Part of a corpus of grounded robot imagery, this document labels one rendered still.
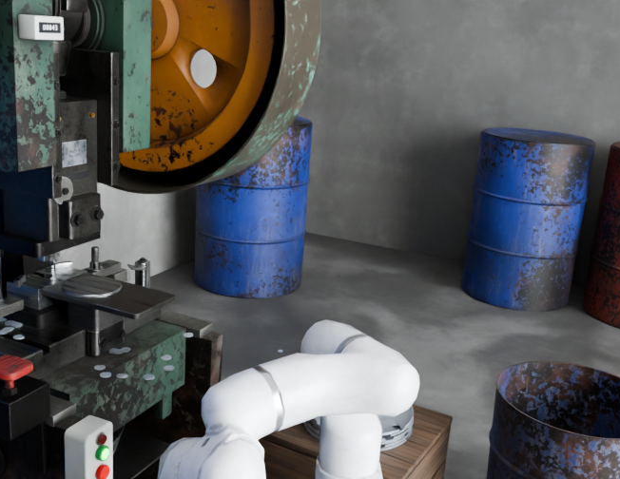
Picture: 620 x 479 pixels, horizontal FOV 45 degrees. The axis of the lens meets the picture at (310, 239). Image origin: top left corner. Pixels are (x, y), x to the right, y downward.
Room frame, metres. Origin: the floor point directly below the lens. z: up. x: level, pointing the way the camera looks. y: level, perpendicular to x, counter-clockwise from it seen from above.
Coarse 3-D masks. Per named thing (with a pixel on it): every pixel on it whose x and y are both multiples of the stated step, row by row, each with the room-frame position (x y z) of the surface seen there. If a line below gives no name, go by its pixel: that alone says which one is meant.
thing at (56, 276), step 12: (36, 276) 1.56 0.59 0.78; (48, 276) 1.58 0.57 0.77; (60, 276) 1.57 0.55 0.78; (72, 276) 1.57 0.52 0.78; (12, 288) 1.50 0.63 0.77; (24, 288) 1.49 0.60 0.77; (36, 288) 1.48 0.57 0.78; (24, 300) 1.49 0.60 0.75; (36, 300) 1.48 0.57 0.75; (48, 300) 1.50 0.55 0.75; (60, 300) 1.53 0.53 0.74
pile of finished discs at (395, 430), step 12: (312, 420) 1.71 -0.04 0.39; (384, 420) 1.73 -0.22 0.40; (396, 420) 1.73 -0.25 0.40; (408, 420) 1.73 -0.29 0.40; (312, 432) 1.70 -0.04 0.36; (384, 432) 1.65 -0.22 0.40; (396, 432) 1.67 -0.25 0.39; (408, 432) 1.72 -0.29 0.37; (384, 444) 1.66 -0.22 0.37; (396, 444) 1.69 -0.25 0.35
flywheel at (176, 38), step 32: (160, 0) 1.84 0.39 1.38; (192, 0) 1.85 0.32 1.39; (224, 0) 1.81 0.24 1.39; (256, 0) 1.74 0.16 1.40; (160, 32) 1.84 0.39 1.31; (192, 32) 1.85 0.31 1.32; (224, 32) 1.81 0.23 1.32; (256, 32) 1.74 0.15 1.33; (160, 64) 1.88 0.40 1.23; (224, 64) 1.81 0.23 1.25; (256, 64) 1.74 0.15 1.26; (160, 96) 1.88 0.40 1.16; (192, 96) 1.84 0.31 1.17; (224, 96) 1.81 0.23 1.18; (256, 96) 1.73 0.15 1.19; (160, 128) 1.88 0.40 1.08; (192, 128) 1.84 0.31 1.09; (224, 128) 1.77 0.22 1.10; (128, 160) 1.88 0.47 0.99; (160, 160) 1.84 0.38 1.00; (192, 160) 1.80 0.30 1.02
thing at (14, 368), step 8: (0, 360) 1.18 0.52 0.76; (8, 360) 1.18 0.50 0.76; (16, 360) 1.18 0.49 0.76; (24, 360) 1.18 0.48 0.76; (0, 368) 1.15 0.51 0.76; (8, 368) 1.15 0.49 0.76; (16, 368) 1.15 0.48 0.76; (24, 368) 1.16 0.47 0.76; (32, 368) 1.18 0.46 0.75; (0, 376) 1.14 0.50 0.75; (8, 376) 1.13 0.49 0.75; (16, 376) 1.14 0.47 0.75; (8, 384) 1.16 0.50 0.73
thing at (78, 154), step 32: (64, 96) 1.56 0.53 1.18; (64, 128) 1.50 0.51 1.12; (96, 128) 1.59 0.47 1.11; (64, 160) 1.50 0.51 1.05; (96, 160) 1.59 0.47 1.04; (64, 192) 1.47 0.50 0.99; (96, 192) 1.59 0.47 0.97; (32, 224) 1.48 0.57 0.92; (64, 224) 1.48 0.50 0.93; (96, 224) 1.54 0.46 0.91
